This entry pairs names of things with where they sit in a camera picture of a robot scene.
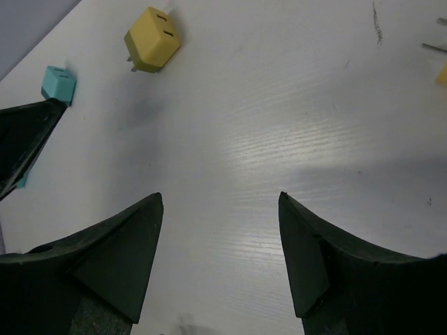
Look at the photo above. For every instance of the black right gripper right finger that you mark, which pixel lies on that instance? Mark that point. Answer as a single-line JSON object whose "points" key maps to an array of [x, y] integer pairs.
{"points": [[342, 284]]}

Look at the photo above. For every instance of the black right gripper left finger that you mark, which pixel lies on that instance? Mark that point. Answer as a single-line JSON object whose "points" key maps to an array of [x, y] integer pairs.
{"points": [[91, 282]]}

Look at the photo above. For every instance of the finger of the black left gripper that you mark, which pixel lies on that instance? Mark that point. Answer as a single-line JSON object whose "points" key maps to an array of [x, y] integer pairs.
{"points": [[10, 156]]}

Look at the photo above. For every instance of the yellow two-port USB charger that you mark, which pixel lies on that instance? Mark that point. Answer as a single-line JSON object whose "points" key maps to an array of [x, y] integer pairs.
{"points": [[151, 41]]}

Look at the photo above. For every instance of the teal USB charger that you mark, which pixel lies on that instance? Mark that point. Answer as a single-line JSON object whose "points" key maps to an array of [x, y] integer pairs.
{"points": [[57, 85]]}

